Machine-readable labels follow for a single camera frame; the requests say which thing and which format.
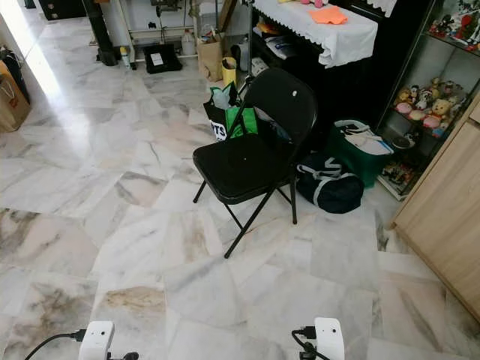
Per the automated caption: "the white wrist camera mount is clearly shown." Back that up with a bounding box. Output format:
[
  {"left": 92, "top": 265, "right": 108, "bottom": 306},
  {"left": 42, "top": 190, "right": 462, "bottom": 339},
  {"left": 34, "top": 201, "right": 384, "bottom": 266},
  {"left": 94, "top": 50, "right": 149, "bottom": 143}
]
[
  {"left": 313, "top": 317, "right": 346, "bottom": 360},
  {"left": 79, "top": 321, "right": 115, "bottom": 360}
]

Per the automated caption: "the yellow cup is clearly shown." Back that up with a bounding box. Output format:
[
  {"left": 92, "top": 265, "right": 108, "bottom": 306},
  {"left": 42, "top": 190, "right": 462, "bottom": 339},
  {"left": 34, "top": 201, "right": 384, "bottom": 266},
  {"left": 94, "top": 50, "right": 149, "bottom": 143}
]
[{"left": 221, "top": 58, "right": 239, "bottom": 87}]

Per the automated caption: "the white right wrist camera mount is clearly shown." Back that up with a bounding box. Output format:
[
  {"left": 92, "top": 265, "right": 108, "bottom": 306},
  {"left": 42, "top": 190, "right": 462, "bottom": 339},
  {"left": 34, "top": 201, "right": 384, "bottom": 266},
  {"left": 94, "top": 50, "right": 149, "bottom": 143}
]
[{"left": 313, "top": 317, "right": 346, "bottom": 360}]

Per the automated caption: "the glass display cabinet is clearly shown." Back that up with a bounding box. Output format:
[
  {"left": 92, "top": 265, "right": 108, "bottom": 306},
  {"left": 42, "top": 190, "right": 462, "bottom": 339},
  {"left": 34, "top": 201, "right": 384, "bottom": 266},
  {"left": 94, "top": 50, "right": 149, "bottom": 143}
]
[{"left": 375, "top": 0, "right": 480, "bottom": 202}]

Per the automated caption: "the dark green tote bag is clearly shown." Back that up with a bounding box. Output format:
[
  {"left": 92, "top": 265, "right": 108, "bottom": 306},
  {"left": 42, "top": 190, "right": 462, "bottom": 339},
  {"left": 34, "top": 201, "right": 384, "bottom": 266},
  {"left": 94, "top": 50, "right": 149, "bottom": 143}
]
[{"left": 326, "top": 118, "right": 395, "bottom": 188}]

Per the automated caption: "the green black shopping bag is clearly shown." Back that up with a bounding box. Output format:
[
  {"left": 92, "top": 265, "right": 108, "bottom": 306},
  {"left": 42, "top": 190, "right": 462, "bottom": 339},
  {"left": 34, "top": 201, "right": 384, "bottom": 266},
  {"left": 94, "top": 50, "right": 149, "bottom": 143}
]
[{"left": 202, "top": 82, "right": 260, "bottom": 143}]

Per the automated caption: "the light wooden cabinet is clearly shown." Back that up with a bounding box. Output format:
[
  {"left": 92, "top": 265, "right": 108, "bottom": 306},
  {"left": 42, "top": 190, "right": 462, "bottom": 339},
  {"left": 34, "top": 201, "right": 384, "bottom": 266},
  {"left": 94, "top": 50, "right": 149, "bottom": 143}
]
[{"left": 392, "top": 94, "right": 480, "bottom": 305}]

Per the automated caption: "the orange cloth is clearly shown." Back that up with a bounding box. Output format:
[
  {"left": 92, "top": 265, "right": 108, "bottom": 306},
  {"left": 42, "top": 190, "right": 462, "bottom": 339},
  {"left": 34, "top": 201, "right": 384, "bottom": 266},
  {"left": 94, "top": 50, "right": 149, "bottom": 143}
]
[{"left": 307, "top": 6, "right": 349, "bottom": 26}]

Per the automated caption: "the black stand pole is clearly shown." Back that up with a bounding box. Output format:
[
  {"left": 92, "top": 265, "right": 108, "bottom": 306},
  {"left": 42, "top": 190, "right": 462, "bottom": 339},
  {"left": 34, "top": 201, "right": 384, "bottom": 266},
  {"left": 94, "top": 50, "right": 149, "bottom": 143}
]
[{"left": 82, "top": 0, "right": 119, "bottom": 67}]

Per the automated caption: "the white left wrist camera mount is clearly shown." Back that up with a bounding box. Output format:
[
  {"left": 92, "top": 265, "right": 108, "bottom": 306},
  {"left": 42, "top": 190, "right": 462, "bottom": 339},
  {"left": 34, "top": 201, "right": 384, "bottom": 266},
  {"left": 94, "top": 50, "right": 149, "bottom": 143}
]
[{"left": 79, "top": 321, "right": 115, "bottom": 360}]

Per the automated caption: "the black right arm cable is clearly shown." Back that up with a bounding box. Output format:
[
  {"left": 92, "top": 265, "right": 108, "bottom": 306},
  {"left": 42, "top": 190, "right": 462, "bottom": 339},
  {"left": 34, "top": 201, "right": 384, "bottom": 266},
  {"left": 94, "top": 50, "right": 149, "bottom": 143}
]
[{"left": 292, "top": 325, "right": 319, "bottom": 360}]

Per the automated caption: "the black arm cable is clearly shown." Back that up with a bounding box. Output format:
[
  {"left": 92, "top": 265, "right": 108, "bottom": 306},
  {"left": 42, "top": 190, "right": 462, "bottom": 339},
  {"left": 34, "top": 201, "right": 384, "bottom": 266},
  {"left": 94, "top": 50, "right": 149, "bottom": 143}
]
[
  {"left": 292, "top": 325, "right": 319, "bottom": 360},
  {"left": 24, "top": 329, "right": 86, "bottom": 360}
]

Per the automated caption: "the black folding chair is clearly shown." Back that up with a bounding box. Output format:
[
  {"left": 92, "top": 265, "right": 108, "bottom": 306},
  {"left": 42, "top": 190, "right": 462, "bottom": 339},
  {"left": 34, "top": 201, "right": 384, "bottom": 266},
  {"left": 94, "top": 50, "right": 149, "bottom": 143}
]
[{"left": 191, "top": 67, "right": 320, "bottom": 260}]

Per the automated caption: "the black piano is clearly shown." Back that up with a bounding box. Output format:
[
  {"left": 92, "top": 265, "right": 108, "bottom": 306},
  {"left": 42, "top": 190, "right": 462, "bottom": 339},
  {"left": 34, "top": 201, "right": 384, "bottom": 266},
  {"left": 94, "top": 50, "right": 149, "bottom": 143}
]
[{"left": 247, "top": 0, "right": 440, "bottom": 128}]

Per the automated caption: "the large brown paper bag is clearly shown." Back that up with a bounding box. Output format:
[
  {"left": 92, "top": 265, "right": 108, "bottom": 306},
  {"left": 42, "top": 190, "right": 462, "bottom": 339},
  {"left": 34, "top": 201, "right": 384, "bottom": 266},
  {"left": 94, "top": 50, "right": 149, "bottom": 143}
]
[{"left": 0, "top": 60, "right": 32, "bottom": 133}]

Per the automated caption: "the small brown paper bag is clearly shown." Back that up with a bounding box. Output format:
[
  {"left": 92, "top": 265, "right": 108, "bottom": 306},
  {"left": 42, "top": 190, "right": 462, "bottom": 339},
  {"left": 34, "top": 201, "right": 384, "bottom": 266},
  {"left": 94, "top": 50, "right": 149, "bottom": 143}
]
[{"left": 196, "top": 26, "right": 226, "bottom": 82}]

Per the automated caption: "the white plastic bottle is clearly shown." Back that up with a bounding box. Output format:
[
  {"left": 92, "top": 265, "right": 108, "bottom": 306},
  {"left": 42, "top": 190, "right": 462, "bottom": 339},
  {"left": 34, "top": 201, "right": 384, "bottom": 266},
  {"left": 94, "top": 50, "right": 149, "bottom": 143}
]
[{"left": 180, "top": 30, "right": 197, "bottom": 57}]

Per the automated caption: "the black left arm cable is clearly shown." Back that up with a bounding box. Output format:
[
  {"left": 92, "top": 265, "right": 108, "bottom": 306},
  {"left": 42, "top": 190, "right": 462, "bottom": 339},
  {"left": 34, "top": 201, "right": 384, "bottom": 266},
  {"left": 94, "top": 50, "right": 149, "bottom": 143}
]
[{"left": 24, "top": 329, "right": 86, "bottom": 360}]

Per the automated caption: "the yellow plush bear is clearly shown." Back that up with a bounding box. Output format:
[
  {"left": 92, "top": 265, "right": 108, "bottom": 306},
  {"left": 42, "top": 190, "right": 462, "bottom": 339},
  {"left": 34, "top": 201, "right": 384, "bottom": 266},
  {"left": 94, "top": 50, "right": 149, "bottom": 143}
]
[{"left": 430, "top": 97, "right": 453, "bottom": 121}]

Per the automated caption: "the dark navy duffel bag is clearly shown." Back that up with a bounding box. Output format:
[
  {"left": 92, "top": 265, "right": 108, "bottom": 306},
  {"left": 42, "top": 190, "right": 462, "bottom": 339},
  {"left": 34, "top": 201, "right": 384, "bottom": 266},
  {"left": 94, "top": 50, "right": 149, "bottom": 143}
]
[{"left": 295, "top": 152, "right": 365, "bottom": 215}]

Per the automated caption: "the white lace cloth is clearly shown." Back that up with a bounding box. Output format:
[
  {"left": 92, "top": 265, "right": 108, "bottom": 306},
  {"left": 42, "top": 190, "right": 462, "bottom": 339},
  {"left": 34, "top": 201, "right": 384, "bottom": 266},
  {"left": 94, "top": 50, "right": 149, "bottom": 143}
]
[{"left": 251, "top": 0, "right": 380, "bottom": 68}]

